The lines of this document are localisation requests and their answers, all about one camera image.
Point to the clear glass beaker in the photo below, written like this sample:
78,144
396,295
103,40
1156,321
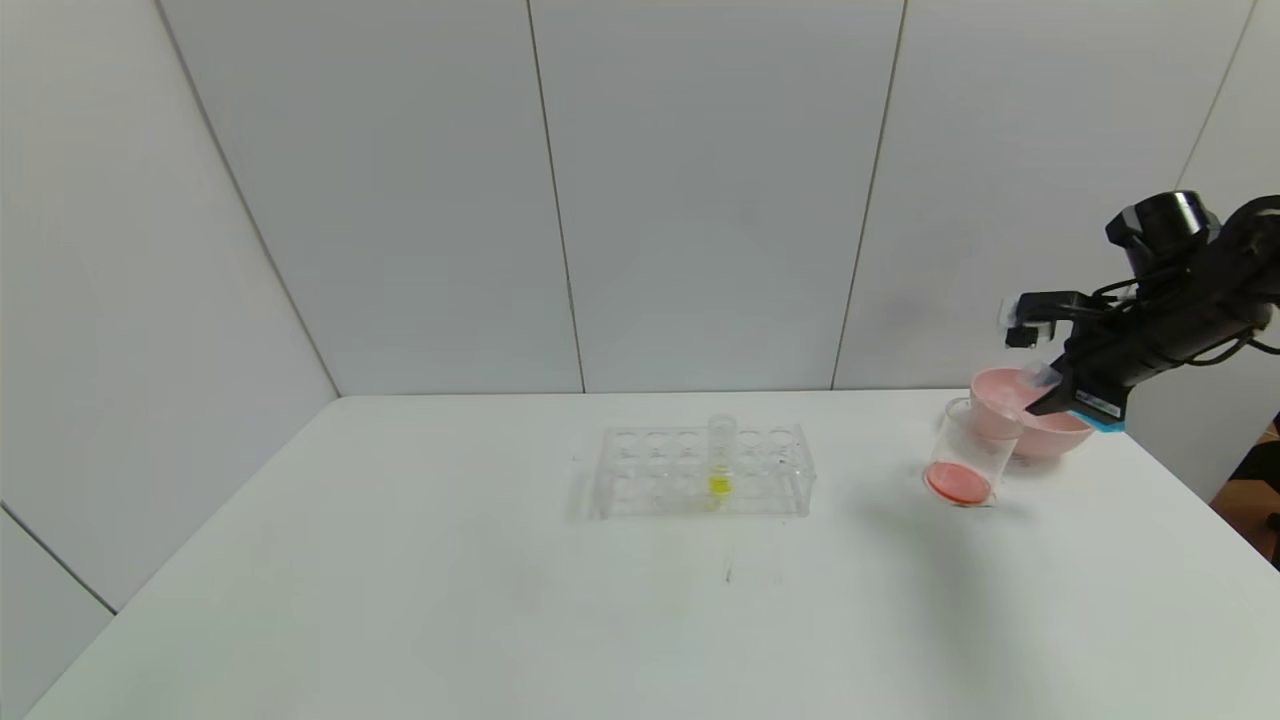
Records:
960,470

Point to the dark object beyond table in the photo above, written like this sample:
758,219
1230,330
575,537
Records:
1262,460

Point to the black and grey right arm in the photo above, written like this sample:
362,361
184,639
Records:
1240,290

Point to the test tube with red pigment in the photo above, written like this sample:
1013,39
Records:
1005,405

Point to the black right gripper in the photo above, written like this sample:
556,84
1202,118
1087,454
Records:
1095,397

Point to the clear plastic test tube rack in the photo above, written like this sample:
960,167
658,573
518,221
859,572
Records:
660,495

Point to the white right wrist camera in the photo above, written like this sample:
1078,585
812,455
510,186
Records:
1050,305

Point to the test tube with yellow pigment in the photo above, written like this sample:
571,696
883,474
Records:
720,485

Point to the test tube with blue pigment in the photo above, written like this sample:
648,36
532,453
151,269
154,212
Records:
1042,376

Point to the pink bowl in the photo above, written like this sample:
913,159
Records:
1050,438

